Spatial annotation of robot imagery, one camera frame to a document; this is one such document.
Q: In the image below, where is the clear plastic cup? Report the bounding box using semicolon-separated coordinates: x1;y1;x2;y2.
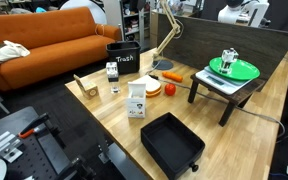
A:
219;48;239;75

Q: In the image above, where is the green round plate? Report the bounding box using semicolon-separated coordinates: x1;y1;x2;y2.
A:
208;56;261;82

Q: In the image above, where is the toy bread slice stack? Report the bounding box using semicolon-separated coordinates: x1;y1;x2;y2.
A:
132;74;163;98

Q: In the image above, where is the white printed carton box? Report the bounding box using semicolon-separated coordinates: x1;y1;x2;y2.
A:
126;81;147;119

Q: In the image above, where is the red toy tomato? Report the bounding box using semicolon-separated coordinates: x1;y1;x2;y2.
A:
164;82;177;97

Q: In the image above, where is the orange toy carrot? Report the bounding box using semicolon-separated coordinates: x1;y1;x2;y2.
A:
161;71;184;83

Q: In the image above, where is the black trash bin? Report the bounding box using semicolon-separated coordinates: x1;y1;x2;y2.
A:
105;40;142;75

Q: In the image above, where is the small wooden block box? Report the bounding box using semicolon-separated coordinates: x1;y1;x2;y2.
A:
72;73;100;101

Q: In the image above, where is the black drawer tray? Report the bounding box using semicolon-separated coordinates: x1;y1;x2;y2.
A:
140;111;206;180

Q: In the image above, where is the metal storage shelf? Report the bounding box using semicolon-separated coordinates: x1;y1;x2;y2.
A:
118;0;152;48

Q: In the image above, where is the white kitchen scale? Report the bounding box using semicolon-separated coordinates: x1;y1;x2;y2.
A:
195;65;252;96

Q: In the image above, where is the orange sofa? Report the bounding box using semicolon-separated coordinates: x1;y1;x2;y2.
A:
0;6;123;93

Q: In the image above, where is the small dark wooden stand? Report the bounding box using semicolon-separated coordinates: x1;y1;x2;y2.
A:
187;73;267;128

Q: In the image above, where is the white rounded object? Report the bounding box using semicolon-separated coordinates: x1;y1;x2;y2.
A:
58;0;108;25

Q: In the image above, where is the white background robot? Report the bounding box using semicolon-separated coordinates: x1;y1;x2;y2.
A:
217;0;271;28

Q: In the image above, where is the black perforated mounting table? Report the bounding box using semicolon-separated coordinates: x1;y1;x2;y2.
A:
0;106;95;180

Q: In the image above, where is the white cloth bag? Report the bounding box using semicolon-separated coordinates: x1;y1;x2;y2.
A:
0;39;31;63

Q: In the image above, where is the gray metal table frame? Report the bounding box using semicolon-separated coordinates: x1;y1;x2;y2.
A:
97;141;148;180

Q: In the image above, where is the orange handled black clamp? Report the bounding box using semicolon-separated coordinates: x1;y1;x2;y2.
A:
18;112;51;140

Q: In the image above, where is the gray braided cable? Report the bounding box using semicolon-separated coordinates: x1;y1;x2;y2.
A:
148;73;287;139

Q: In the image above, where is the aluminium rail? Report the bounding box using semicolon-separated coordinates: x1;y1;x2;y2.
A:
0;130;23;164

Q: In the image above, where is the blue floor cable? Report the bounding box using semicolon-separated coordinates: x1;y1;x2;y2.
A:
268;172;287;180

